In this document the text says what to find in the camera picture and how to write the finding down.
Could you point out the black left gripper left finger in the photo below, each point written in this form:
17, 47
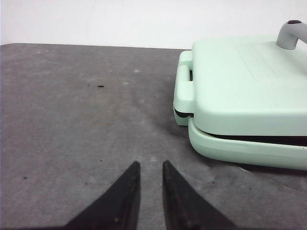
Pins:
116, 209

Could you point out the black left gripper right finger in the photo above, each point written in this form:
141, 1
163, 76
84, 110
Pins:
185, 209

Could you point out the breakfast maker hinged lid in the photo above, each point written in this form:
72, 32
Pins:
251, 86

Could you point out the mint green breakfast maker base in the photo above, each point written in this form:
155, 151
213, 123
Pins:
274, 151

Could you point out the grey table cloth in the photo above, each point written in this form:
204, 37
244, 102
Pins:
73, 119

